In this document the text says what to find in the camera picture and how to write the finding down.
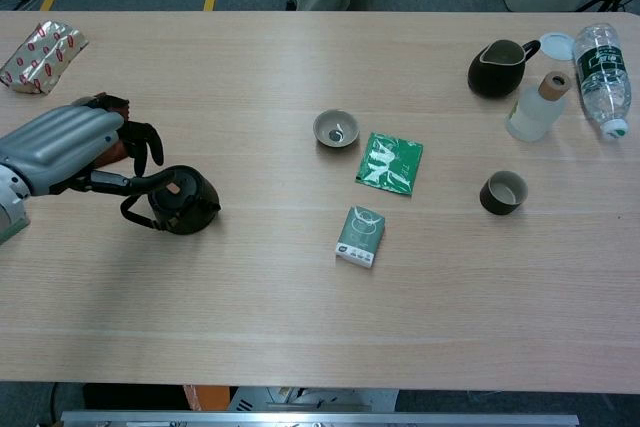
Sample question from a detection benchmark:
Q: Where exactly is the white round lid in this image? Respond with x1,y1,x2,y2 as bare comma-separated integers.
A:
538,31,576,62

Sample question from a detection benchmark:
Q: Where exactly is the left robot hand grey black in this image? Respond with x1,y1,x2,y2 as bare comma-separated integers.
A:
0,92,174,196

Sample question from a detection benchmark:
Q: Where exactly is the orange panel under table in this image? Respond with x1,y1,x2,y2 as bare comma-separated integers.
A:
182,385,231,413

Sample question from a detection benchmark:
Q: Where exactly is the black cast iron teapot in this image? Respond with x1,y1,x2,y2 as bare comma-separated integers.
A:
119,164,222,236

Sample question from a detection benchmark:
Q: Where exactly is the clear plastic water bottle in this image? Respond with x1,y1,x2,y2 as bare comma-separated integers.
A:
572,22,633,141

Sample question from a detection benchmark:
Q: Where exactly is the small green tea box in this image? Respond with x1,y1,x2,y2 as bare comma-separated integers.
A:
334,205,387,268

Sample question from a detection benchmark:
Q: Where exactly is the brown tea cloth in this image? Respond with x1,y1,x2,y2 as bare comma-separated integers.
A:
92,92,132,169

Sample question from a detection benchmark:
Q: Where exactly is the gold foil bag red print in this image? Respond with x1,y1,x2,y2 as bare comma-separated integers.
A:
0,20,90,96

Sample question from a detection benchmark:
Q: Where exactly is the green foil tea sachet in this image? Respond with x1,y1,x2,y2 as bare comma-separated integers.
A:
354,132,425,197

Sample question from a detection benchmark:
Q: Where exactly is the dark ceramic pitcher with handle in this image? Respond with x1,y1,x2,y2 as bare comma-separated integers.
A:
467,39,542,99

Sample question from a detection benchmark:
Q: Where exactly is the grey ceramic bowl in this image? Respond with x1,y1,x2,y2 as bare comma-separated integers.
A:
313,109,361,150

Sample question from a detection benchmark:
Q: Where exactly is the aluminium profile rail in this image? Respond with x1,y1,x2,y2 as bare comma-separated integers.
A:
60,410,580,427

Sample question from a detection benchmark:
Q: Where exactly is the frosted glass bottle wooden cap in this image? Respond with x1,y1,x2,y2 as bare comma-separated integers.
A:
504,71,572,143

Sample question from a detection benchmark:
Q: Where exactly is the dark tea cup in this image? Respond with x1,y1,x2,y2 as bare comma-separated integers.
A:
479,170,529,216

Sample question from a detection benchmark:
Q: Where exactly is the clear box with green label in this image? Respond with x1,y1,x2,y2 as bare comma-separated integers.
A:
0,214,31,247

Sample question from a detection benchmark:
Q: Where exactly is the robot base chassis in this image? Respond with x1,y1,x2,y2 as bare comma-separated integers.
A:
227,386,401,413

